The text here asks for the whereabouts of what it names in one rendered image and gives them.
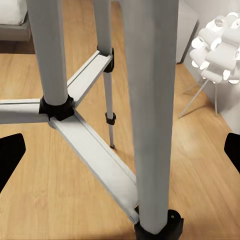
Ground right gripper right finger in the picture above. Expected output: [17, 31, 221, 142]
[224, 132, 240, 173]

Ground camera tripod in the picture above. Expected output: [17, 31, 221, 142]
[0, 0, 184, 240]

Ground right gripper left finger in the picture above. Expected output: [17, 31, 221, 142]
[0, 133, 26, 193]

